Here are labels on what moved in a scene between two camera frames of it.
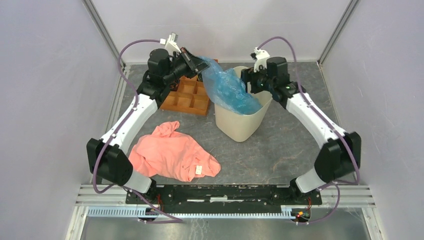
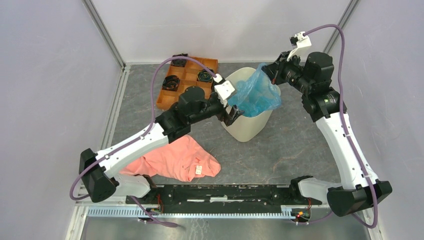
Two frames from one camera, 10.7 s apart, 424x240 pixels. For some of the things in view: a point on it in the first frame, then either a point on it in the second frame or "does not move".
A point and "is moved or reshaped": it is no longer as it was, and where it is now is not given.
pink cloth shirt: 165,152 does not move
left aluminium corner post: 94,13 does not move
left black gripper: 193,71 -> 223,115
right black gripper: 248,75 -> 283,64
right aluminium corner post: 351,6 does not move
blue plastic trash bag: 227,90 is moved or reshaped
